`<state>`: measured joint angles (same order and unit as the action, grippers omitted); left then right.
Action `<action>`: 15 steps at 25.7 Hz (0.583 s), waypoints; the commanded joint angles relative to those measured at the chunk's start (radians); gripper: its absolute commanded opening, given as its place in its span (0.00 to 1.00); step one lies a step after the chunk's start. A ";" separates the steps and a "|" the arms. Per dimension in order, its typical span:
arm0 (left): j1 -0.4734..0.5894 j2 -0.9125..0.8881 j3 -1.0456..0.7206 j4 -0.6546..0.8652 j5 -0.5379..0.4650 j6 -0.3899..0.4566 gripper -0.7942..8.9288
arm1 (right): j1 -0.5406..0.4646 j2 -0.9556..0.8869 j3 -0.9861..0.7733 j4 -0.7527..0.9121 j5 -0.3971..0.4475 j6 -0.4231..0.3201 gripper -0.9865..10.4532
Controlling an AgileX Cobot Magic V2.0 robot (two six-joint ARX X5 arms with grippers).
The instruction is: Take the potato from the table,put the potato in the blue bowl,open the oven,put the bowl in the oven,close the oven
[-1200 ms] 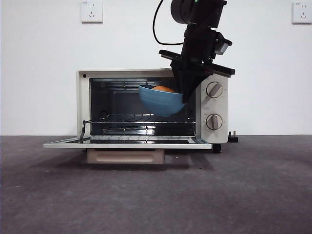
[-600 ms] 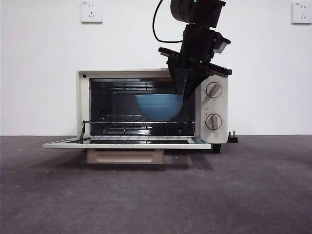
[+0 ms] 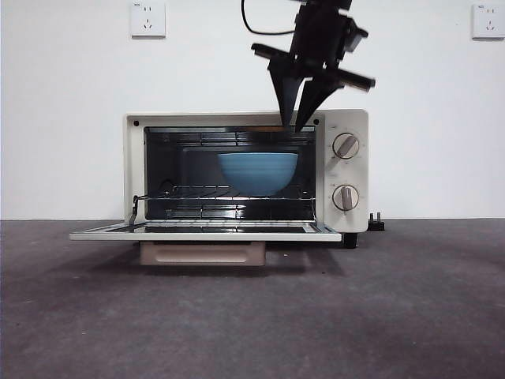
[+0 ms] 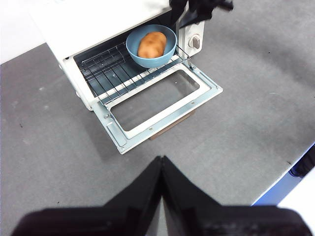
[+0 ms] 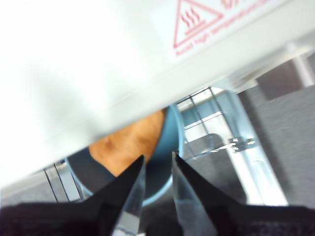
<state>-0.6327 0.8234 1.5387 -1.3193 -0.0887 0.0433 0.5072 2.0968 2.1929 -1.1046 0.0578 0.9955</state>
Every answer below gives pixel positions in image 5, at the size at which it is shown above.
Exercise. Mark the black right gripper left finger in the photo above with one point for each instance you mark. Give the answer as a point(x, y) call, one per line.
point(98, 216)

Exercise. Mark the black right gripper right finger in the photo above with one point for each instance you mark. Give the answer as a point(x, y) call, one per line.
point(233, 218)

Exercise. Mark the blue bowl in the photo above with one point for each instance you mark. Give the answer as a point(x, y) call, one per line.
point(165, 137)

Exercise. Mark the cream Toshiba toaster oven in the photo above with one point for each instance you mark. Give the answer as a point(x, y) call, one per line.
point(98, 61)

